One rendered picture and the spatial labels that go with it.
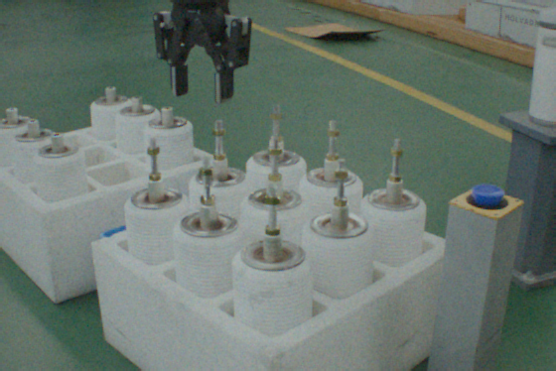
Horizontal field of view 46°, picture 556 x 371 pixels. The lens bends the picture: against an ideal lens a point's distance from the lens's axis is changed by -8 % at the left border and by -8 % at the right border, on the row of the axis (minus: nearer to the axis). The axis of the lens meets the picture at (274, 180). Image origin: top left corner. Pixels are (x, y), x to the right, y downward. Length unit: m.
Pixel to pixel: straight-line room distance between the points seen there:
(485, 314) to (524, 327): 0.34
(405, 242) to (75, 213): 0.56
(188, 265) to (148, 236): 0.10
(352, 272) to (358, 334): 0.08
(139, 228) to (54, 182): 0.29
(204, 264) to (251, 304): 0.10
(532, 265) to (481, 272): 0.48
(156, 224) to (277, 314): 0.24
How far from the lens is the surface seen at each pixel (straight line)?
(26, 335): 1.17
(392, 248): 0.96
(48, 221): 1.17
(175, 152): 1.30
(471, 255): 0.84
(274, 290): 0.79
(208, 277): 0.88
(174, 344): 0.93
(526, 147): 1.25
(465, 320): 0.88
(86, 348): 1.12
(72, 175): 1.20
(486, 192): 0.83
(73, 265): 1.23
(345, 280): 0.88
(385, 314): 0.92
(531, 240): 1.29
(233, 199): 1.02
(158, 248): 0.97
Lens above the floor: 0.63
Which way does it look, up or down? 22 degrees down
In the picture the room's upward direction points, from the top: straight up
